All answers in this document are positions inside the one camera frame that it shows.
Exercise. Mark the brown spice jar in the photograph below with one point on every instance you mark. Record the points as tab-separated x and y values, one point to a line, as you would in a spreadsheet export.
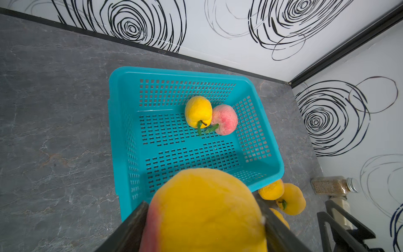
335	185

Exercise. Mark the yellow peach with red blush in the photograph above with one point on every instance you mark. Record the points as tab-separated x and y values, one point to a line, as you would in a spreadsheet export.
273	191

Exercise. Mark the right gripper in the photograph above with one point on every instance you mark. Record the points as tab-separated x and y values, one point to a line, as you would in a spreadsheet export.
348	232

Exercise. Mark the pink peach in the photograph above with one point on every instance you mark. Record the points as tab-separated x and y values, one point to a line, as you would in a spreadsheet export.
224	120

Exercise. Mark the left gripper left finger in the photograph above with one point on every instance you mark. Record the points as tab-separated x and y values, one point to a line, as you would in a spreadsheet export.
127	237

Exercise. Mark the teal plastic basket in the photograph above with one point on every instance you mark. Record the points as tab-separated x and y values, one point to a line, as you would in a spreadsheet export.
151	140

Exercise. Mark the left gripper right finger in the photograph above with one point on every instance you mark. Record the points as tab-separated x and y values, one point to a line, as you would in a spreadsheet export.
279	238

